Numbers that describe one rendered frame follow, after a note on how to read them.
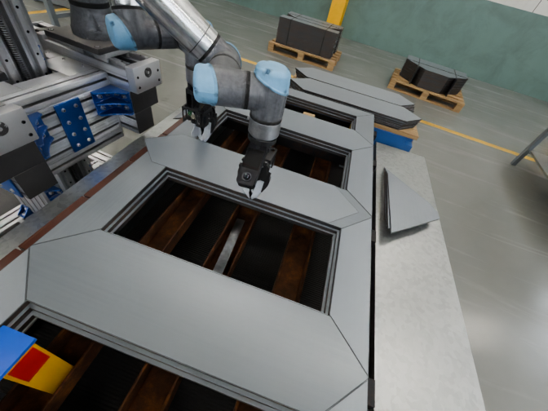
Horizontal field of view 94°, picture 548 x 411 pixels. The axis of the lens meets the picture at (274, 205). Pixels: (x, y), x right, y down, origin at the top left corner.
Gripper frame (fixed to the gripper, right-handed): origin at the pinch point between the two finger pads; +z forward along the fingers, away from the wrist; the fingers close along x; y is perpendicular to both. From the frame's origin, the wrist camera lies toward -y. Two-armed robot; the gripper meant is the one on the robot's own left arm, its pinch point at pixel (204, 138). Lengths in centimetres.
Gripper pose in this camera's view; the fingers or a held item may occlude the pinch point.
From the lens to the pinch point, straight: 96.8
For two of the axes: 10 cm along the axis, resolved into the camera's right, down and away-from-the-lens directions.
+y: -2.8, 6.6, -6.9
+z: -1.8, 6.7, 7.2
